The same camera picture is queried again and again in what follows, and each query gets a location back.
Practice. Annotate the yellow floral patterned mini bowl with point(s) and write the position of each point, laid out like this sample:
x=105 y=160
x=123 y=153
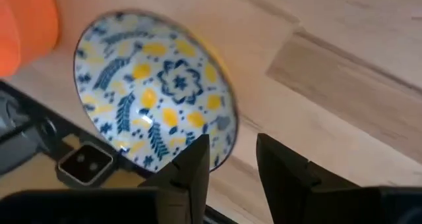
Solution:
x=155 y=85

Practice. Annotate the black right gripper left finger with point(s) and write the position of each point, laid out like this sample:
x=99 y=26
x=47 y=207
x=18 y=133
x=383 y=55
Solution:
x=188 y=184

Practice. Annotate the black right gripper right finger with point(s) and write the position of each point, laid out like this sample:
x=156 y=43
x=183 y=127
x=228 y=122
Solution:
x=283 y=184

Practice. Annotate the black aluminium table frame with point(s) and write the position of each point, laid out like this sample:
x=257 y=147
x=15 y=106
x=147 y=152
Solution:
x=62 y=131

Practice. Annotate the orange plastic mini bowl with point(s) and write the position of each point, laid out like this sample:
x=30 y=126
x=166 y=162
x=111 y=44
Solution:
x=23 y=26

